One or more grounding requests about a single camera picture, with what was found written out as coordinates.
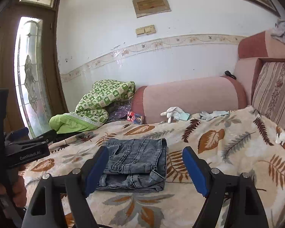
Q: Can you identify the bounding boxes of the leaf pattern beige blanket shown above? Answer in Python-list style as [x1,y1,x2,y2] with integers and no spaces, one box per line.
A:
[22,107,285,227]

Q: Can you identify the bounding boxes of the beige wall switch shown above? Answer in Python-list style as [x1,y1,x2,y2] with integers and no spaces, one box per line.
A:
[135,25,156,37]

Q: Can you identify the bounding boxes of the framed wall plaque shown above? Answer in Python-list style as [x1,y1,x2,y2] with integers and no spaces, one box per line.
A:
[132,0,171,18]

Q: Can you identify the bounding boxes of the purple plastic bag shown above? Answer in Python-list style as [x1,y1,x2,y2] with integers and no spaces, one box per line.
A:
[106,100,132,123]

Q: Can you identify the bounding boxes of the small black object on bolster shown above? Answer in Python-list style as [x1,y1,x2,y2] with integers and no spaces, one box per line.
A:
[224,70,237,80]

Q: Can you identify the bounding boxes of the pale green white glove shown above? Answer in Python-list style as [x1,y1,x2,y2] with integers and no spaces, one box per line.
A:
[199,111,230,121]

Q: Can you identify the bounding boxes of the red blue small box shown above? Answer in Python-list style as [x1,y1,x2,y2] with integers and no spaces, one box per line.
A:
[127,111,144,125]

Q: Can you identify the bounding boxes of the pink sofa backrest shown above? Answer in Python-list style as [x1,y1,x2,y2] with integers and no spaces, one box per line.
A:
[234,30,285,105]

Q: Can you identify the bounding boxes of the blue denim pants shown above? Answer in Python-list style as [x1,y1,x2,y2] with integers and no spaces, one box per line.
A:
[97,139,167,192]

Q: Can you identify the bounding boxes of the person's left hand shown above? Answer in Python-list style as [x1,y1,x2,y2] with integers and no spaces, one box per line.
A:
[0,175,27,208]

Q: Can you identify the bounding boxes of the wooden door with glass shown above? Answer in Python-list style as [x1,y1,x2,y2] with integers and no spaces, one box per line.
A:
[0,0,67,138]

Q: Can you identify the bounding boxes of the white crumpled tissue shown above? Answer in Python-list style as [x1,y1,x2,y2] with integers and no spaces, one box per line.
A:
[275,131,285,146]

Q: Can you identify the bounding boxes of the green patterned quilt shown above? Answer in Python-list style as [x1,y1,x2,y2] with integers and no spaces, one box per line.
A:
[49,79,135,134]

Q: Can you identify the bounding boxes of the striped sofa cushion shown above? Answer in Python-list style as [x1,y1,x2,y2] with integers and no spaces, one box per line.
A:
[252,62,285,130]

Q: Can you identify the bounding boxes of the grey cloth on sofa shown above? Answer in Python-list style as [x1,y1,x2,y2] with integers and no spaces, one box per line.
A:
[270,17,285,51]

